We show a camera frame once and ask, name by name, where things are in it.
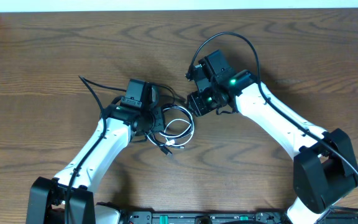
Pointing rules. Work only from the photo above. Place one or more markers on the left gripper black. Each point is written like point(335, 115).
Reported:
point(160, 124)

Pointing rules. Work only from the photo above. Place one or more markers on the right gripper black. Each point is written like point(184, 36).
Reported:
point(199, 108)

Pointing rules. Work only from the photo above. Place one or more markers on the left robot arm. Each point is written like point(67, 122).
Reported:
point(47, 198)

